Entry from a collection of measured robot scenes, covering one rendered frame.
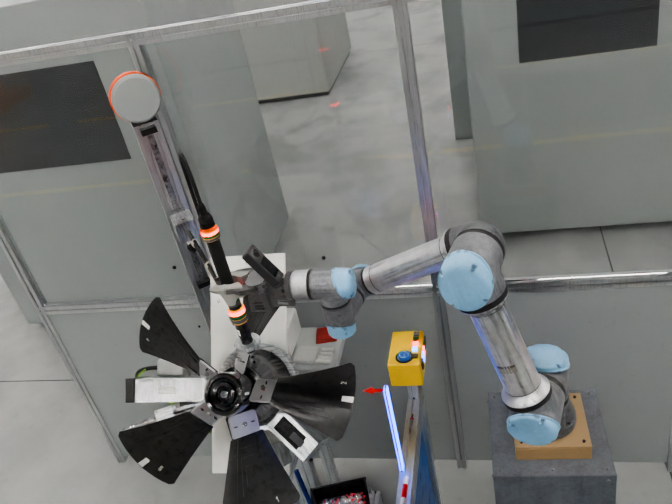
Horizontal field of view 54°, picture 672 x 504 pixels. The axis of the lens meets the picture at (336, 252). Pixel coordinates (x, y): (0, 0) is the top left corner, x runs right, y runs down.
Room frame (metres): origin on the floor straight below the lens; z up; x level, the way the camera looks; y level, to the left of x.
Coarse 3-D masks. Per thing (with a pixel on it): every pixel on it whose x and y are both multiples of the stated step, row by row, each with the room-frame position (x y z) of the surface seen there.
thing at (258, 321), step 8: (248, 304) 1.60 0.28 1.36; (248, 312) 1.58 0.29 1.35; (256, 312) 1.54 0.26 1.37; (264, 312) 1.52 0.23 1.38; (272, 312) 1.50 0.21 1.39; (248, 320) 1.56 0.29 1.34; (256, 320) 1.52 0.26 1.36; (264, 320) 1.50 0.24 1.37; (256, 328) 1.51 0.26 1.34; (264, 328) 1.48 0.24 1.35
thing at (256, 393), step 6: (258, 384) 1.45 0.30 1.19; (264, 384) 1.45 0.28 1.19; (270, 384) 1.44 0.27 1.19; (252, 390) 1.43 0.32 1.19; (258, 390) 1.43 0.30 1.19; (270, 390) 1.42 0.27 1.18; (252, 396) 1.41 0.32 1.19; (258, 396) 1.40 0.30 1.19; (264, 396) 1.40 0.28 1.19; (270, 396) 1.40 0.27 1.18; (264, 402) 1.38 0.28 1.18
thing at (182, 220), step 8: (184, 208) 2.06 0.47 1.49; (176, 216) 2.03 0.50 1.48; (184, 216) 2.02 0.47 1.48; (192, 216) 2.00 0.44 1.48; (176, 224) 1.97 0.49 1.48; (184, 224) 1.97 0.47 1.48; (192, 224) 1.98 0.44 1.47; (176, 232) 1.98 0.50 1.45; (184, 232) 1.97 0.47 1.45; (192, 232) 1.98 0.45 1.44; (184, 240) 1.97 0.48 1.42
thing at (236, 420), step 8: (232, 416) 1.39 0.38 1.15; (240, 416) 1.40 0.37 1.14; (248, 416) 1.40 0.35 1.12; (256, 416) 1.41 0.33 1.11; (232, 424) 1.37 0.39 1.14; (240, 424) 1.38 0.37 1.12; (248, 424) 1.39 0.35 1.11; (256, 424) 1.40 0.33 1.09; (232, 432) 1.36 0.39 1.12; (240, 432) 1.36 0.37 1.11; (248, 432) 1.37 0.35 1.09
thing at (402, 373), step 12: (396, 336) 1.66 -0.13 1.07; (408, 336) 1.65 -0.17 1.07; (420, 336) 1.64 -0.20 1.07; (396, 348) 1.61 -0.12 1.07; (408, 348) 1.59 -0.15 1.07; (420, 348) 1.58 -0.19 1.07; (396, 360) 1.55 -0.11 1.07; (408, 360) 1.54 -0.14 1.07; (420, 360) 1.53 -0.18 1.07; (396, 372) 1.53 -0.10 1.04; (408, 372) 1.52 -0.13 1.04; (420, 372) 1.51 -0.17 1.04; (396, 384) 1.53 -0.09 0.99; (408, 384) 1.52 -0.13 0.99; (420, 384) 1.51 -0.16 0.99
